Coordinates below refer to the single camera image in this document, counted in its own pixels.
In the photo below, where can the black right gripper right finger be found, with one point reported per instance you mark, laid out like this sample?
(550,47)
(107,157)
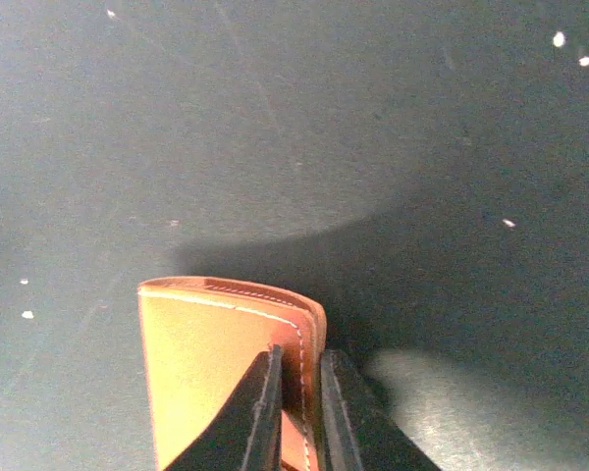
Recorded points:
(359,435)

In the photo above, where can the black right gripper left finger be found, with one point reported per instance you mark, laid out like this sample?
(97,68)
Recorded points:
(246,433)

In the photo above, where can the brown leather card holder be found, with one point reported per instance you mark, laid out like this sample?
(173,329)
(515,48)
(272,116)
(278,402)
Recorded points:
(201,334)

